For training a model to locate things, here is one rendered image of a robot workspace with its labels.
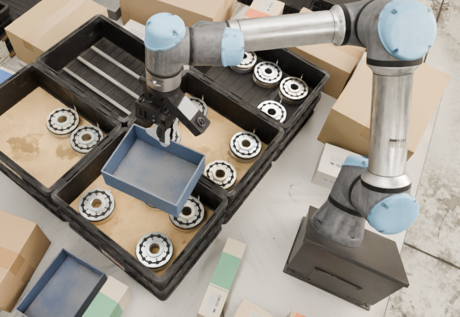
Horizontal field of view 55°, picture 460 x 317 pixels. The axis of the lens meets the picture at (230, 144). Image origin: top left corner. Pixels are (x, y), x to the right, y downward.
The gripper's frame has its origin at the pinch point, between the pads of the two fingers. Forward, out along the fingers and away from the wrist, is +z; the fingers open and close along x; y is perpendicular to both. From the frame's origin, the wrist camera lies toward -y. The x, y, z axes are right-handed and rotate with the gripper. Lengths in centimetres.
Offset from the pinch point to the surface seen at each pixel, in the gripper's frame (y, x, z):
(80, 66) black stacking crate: 54, -30, 26
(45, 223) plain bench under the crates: 33, 18, 45
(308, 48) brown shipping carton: -15, -78, 17
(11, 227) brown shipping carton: 32, 28, 30
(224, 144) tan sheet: -5.9, -27.1, 26.5
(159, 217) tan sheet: -0.7, 4.8, 30.2
